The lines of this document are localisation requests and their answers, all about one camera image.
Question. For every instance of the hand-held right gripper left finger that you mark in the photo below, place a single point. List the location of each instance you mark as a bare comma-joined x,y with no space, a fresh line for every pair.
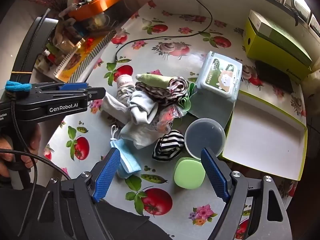
107,173

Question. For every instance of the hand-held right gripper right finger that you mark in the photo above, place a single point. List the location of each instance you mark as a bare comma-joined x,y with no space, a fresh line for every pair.
215,175

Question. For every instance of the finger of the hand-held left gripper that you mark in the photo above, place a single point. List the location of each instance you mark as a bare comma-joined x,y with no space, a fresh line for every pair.
95,93
72,86

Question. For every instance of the blue face mask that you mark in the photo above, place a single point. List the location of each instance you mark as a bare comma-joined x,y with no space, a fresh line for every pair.
127,162

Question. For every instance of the pink patterned sock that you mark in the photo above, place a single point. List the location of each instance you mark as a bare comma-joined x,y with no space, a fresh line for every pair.
123,86

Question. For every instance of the white mint sock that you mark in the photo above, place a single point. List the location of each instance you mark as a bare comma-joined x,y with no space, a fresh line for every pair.
137,135

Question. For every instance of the black white striped sock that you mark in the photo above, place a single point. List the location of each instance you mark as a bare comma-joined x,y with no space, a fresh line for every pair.
167,145

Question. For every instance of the light green towel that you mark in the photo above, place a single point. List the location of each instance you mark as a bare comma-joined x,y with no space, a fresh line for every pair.
152,80

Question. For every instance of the yellow-green box lid tray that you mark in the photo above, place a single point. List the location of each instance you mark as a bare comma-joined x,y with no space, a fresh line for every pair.
262,135

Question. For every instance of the clear plastic bag red print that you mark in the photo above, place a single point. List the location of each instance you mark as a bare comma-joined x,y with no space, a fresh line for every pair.
166,117

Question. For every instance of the green rounded soft case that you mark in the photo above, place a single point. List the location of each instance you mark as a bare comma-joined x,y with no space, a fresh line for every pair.
188,173

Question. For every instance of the person's left hand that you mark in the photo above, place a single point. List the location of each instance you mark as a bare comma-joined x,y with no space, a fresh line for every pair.
33,140

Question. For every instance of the yellow printed flat box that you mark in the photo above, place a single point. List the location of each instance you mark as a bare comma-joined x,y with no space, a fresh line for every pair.
75,62

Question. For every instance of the clear round plastic container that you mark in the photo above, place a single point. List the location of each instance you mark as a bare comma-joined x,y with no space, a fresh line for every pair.
203,135

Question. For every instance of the pile of household clutter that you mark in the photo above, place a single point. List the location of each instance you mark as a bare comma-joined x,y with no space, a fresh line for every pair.
67,37

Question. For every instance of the grey-green cloth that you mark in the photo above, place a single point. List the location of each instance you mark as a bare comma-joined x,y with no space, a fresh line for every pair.
210,105

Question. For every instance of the brown floral patterned cloth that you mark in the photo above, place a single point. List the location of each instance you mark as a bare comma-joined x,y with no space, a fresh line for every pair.
178,83

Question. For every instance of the orange plastic tray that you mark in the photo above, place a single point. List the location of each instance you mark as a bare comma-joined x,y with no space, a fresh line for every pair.
97,3

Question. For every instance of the wet wipes pack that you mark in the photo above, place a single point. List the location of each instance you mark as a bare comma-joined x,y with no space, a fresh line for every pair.
217,77

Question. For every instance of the floral fruit print tablecloth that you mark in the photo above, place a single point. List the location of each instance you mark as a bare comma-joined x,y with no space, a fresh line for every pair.
175,25

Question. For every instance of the black case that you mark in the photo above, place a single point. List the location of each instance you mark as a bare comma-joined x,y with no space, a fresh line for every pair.
275,77

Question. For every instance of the yellow-green cardboard box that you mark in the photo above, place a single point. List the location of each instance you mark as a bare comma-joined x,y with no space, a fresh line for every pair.
270,52

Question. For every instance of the grey-green flat box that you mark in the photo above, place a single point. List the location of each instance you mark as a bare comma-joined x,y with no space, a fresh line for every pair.
280,35

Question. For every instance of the black window latch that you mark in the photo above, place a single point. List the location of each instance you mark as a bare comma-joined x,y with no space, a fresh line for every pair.
295,10

